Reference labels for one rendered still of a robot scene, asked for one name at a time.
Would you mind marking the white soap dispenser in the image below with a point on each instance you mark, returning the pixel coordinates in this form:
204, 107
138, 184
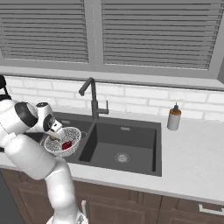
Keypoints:
174, 119

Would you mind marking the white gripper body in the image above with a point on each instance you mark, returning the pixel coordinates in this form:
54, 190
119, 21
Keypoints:
58, 129

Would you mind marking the grey window blind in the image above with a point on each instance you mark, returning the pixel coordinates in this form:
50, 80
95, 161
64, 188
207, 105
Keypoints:
43, 29
160, 32

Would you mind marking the brown cupboard door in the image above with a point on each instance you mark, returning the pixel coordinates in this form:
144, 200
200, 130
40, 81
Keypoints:
116, 210
189, 214

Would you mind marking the grey window frame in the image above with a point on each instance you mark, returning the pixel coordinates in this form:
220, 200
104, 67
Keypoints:
94, 43

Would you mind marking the dark dishwasher front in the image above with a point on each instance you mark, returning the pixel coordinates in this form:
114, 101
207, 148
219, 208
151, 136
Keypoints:
8, 201

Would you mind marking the dark grey faucet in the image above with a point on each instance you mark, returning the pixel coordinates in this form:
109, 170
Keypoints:
94, 102

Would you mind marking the red object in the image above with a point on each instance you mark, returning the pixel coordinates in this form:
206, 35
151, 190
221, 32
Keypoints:
66, 145

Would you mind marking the dark grey sink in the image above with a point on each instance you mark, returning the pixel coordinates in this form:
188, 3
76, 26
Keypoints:
122, 143

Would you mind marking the brown kiwi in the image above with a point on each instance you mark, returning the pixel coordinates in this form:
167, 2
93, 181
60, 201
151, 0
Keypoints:
52, 136

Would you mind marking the black object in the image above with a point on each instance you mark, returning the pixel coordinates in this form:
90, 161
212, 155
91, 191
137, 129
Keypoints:
2, 83

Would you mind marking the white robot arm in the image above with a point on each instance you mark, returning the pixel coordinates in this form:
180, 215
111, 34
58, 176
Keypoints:
27, 157

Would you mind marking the silver sink drain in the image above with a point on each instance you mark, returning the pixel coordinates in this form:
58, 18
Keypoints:
122, 157

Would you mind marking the white mesh colander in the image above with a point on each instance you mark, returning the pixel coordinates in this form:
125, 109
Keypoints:
74, 137

